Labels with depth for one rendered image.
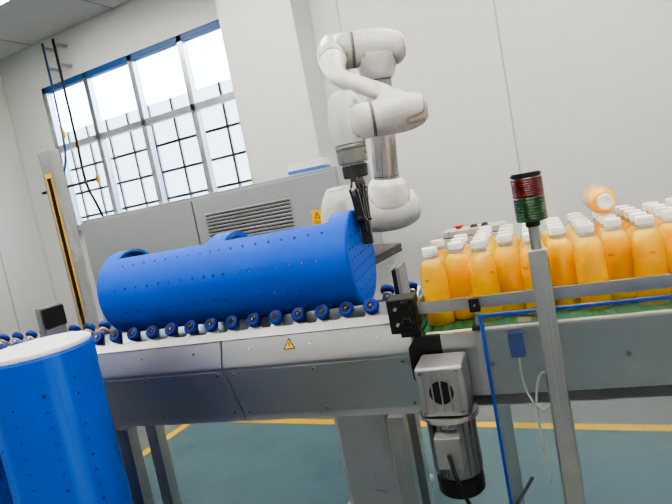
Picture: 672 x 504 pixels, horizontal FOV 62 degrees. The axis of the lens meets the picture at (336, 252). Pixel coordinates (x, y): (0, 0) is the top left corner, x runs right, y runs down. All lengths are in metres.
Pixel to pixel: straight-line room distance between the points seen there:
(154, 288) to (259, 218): 1.74
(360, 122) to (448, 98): 2.71
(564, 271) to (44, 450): 1.38
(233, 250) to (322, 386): 0.48
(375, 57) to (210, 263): 0.95
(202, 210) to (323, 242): 2.25
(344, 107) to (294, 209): 1.78
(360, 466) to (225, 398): 0.75
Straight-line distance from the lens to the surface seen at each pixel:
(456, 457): 1.35
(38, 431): 1.66
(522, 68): 4.22
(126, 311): 1.93
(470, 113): 4.26
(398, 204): 2.16
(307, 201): 3.30
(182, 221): 3.86
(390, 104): 1.63
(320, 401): 1.74
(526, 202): 1.19
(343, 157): 1.63
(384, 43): 2.13
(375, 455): 2.34
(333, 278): 1.55
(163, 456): 2.31
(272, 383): 1.75
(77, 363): 1.64
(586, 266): 1.45
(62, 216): 2.64
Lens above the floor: 1.29
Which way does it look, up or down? 6 degrees down
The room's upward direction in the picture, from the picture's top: 11 degrees counter-clockwise
